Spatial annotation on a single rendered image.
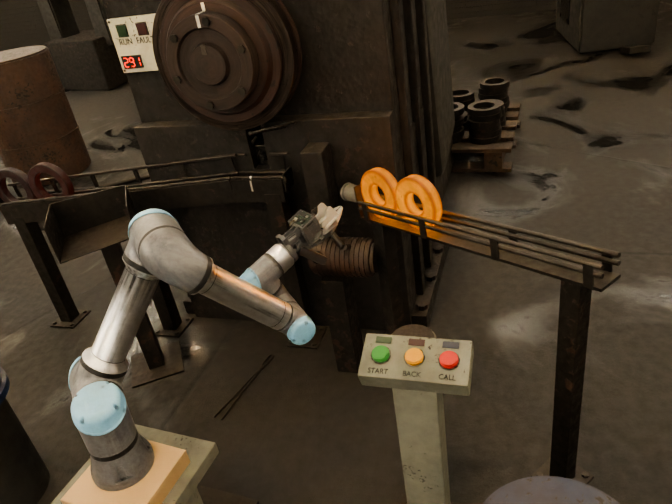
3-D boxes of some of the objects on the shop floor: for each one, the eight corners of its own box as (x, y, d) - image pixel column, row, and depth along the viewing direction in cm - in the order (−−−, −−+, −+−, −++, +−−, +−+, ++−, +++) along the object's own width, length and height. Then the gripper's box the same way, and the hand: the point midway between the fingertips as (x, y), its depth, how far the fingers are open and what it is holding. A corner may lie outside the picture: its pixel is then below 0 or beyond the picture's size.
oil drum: (48, 157, 489) (1, 46, 444) (107, 156, 470) (65, 40, 425) (-6, 189, 442) (-64, 69, 396) (58, 189, 423) (5, 62, 377)
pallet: (316, 172, 380) (304, 105, 358) (353, 127, 444) (345, 67, 422) (511, 172, 339) (511, 96, 316) (521, 122, 403) (521, 56, 381)
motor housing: (338, 350, 228) (315, 229, 201) (394, 355, 221) (379, 230, 194) (328, 373, 217) (303, 249, 190) (387, 379, 210) (369, 251, 183)
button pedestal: (394, 494, 170) (369, 325, 139) (479, 508, 162) (473, 332, 131) (381, 546, 157) (351, 372, 126) (474, 563, 150) (466, 383, 118)
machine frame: (249, 233, 321) (151, -155, 232) (451, 237, 287) (426, -217, 198) (184, 316, 263) (18, -161, 173) (427, 333, 228) (377, -250, 139)
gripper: (287, 245, 156) (343, 194, 162) (269, 234, 162) (323, 186, 169) (301, 266, 161) (354, 216, 168) (282, 255, 168) (334, 208, 174)
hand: (339, 211), depth 169 cm, fingers closed
